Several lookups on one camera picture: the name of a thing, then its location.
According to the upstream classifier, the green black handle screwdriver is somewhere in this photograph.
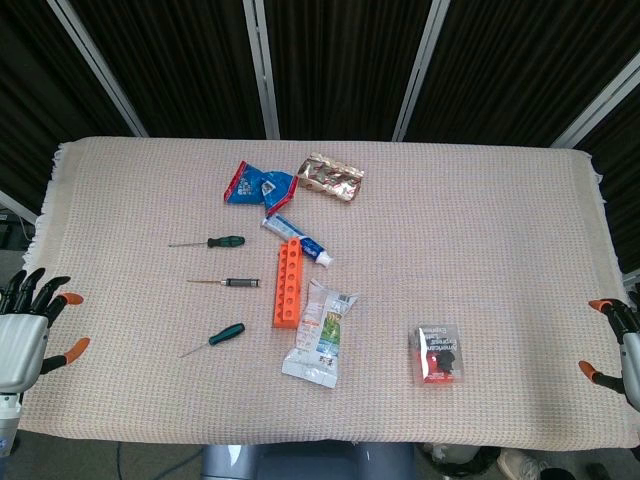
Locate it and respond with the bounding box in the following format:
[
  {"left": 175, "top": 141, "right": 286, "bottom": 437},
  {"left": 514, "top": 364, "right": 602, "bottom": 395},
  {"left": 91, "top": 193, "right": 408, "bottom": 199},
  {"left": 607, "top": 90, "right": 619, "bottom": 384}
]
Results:
[{"left": 168, "top": 235, "right": 246, "bottom": 250}]

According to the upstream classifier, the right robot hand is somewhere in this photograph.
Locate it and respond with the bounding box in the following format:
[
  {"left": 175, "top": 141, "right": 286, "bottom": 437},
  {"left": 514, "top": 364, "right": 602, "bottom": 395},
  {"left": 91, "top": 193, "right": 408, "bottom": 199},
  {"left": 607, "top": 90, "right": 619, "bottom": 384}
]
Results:
[{"left": 578, "top": 298, "right": 640, "bottom": 409}]

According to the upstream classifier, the clear box of capsules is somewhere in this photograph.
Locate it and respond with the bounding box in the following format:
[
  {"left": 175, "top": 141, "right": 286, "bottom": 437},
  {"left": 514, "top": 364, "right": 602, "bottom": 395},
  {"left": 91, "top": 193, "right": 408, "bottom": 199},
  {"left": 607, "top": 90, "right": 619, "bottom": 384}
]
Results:
[{"left": 409, "top": 322, "right": 465, "bottom": 386}]

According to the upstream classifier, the white sneaker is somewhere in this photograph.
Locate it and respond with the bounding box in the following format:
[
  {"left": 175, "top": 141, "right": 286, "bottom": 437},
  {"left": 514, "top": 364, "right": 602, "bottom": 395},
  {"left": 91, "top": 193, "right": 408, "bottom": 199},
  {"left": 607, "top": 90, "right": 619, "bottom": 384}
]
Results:
[{"left": 496, "top": 446, "right": 552, "bottom": 480}]

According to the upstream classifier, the white blue toothpaste tube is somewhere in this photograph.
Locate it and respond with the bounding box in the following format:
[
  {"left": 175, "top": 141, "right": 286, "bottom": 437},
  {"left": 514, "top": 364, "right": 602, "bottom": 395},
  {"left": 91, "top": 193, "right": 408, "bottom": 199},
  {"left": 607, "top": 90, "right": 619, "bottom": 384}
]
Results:
[{"left": 260, "top": 213, "right": 335, "bottom": 268}]

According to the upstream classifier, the orange bit holder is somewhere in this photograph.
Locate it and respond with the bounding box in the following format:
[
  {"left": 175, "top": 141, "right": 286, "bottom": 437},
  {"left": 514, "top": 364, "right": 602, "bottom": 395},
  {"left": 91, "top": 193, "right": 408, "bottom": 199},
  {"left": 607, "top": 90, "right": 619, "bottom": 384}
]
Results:
[{"left": 272, "top": 237, "right": 305, "bottom": 330}]

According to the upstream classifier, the black metal precision screwdriver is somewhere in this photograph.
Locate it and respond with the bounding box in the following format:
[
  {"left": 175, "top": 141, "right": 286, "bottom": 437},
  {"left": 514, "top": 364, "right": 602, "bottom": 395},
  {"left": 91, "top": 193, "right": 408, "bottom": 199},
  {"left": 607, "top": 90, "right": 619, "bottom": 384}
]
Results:
[{"left": 187, "top": 277, "right": 263, "bottom": 290}]

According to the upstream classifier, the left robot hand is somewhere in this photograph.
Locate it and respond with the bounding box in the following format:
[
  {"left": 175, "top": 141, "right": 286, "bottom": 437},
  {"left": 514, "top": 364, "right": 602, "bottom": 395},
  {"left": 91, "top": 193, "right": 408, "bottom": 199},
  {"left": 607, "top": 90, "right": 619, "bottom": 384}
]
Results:
[{"left": 0, "top": 268, "right": 91, "bottom": 395}]

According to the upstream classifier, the teal handle screwdriver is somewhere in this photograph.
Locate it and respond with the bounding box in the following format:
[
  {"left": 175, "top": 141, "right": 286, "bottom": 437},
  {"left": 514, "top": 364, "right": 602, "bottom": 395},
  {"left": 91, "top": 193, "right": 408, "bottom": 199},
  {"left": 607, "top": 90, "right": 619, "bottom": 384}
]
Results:
[{"left": 179, "top": 322, "right": 247, "bottom": 359}]

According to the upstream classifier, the white snack pouch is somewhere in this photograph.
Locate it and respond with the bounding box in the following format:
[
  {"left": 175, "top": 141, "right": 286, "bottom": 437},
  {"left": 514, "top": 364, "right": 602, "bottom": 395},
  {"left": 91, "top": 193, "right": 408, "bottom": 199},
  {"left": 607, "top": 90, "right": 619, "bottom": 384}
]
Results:
[{"left": 280, "top": 278, "right": 361, "bottom": 390}]

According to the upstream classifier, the beige woven tablecloth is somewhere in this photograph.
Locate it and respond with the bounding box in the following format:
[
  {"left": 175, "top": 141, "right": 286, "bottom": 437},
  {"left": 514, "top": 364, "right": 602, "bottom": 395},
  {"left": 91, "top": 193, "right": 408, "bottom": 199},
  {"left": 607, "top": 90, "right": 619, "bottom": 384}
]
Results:
[{"left": 19, "top": 136, "right": 639, "bottom": 450}]

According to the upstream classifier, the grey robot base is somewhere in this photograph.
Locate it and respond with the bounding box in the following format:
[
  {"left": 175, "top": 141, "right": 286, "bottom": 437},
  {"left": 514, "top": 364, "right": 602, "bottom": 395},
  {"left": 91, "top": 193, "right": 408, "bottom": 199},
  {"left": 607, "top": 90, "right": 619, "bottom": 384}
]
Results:
[{"left": 199, "top": 441, "right": 416, "bottom": 480}]

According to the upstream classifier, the blue snack bag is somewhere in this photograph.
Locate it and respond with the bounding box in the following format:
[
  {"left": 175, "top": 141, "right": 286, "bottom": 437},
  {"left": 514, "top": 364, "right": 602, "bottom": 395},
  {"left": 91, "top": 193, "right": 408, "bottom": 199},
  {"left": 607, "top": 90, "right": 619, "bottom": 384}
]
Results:
[{"left": 222, "top": 160, "right": 299, "bottom": 216}]

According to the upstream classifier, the grey metal partition post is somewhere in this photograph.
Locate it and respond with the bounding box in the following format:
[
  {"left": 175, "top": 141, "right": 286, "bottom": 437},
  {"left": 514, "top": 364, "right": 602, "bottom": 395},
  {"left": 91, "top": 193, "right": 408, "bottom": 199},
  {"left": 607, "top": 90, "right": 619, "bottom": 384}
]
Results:
[
  {"left": 551, "top": 63, "right": 640, "bottom": 149},
  {"left": 0, "top": 189, "right": 40, "bottom": 227},
  {"left": 242, "top": 0, "right": 281, "bottom": 140},
  {"left": 46, "top": 0, "right": 150, "bottom": 138},
  {"left": 391, "top": 0, "right": 452, "bottom": 142}
]

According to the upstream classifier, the gold foil snack package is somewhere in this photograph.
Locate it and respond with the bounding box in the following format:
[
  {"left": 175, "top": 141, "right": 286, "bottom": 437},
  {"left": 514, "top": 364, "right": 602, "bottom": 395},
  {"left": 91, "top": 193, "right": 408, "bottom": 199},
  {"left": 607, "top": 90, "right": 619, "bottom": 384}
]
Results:
[{"left": 297, "top": 152, "right": 366, "bottom": 203}]

